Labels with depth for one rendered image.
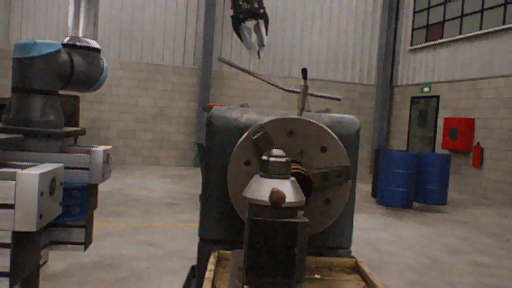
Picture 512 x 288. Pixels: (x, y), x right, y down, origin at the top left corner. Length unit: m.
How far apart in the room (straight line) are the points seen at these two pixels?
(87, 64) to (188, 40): 10.08
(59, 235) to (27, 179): 0.55
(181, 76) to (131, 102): 1.33
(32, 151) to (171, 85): 9.97
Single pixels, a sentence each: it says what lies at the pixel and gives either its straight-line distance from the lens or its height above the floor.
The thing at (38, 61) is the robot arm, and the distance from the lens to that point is 1.29.
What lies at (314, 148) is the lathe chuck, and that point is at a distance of 1.16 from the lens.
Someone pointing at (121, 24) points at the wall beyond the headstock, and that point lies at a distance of 11.37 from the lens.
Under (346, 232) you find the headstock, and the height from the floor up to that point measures 0.92.
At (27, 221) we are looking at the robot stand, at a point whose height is 1.04.
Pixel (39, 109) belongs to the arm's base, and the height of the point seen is 1.21.
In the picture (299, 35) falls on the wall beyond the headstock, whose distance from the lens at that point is 12.14.
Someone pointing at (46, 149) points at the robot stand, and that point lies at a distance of 1.28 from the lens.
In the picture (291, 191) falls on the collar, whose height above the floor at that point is 1.14.
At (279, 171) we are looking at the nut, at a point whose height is 1.16.
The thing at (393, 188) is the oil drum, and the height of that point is 0.31.
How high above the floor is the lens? 1.22
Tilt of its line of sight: 3 degrees down
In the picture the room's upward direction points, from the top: 4 degrees clockwise
